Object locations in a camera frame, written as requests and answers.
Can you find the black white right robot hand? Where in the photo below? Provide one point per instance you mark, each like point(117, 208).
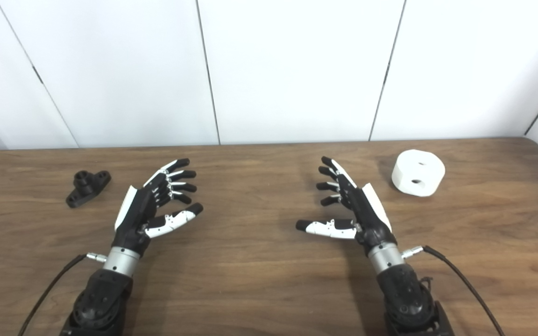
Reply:
point(369, 219)

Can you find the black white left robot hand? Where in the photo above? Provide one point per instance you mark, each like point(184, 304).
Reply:
point(131, 219)

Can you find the black flanged holder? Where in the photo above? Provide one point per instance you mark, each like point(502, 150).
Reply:
point(86, 186)

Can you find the round white piece with holes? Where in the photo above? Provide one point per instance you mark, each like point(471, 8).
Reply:
point(409, 170)

